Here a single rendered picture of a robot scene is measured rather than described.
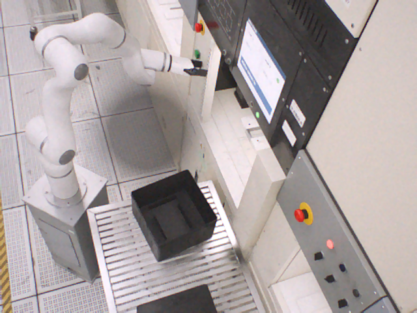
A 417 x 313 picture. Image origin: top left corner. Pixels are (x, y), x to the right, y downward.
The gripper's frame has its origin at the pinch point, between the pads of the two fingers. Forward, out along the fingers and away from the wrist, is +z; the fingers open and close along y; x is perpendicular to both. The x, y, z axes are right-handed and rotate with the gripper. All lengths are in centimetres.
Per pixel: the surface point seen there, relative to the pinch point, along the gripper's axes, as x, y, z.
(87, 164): -112, -76, -35
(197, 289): -62, 69, -1
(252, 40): 30, 45, -2
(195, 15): 19.8, -9.3, -6.6
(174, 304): -66, 73, -10
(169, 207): -58, 27, -6
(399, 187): 26, 114, 9
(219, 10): 30.4, 17.5, -5.6
